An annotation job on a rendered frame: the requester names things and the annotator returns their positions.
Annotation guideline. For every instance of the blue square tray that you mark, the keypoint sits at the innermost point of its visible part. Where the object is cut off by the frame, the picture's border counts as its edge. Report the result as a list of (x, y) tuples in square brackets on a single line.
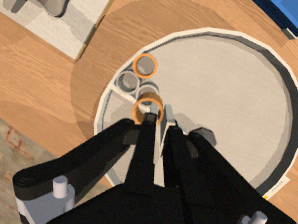
[(285, 19)]

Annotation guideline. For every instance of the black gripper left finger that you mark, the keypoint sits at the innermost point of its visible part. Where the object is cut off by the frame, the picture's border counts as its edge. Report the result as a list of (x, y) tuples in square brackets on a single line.
[(49, 189)]

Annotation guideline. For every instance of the bronze bushing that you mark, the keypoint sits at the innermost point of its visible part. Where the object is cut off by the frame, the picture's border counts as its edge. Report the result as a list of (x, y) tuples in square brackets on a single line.
[(147, 96), (136, 70)]

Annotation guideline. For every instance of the grey metal bushing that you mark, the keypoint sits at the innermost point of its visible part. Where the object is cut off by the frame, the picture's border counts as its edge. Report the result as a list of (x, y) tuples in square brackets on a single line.
[(122, 88), (147, 84), (208, 139)]

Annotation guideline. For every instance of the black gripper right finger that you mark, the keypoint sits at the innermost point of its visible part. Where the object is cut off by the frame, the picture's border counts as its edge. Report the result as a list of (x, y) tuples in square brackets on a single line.
[(232, 195)]

